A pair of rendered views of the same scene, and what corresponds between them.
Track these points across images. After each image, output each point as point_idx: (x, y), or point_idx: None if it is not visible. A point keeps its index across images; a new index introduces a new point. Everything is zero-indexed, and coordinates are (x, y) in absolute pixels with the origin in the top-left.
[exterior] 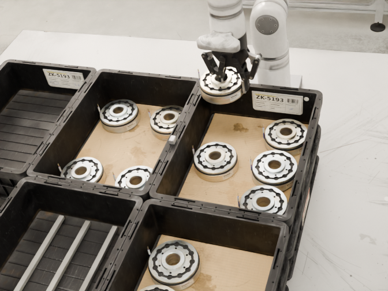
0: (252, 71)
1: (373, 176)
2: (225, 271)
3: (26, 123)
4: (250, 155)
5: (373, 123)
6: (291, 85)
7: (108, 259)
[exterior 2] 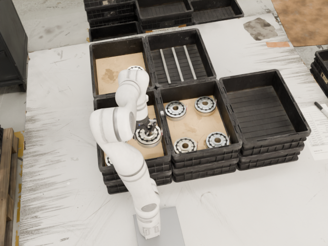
0: None
1: (76, 194)
2: None
3: (268, 125)
4: None
5: (82, 235)
6: (143, 243)
7: (153, 64)
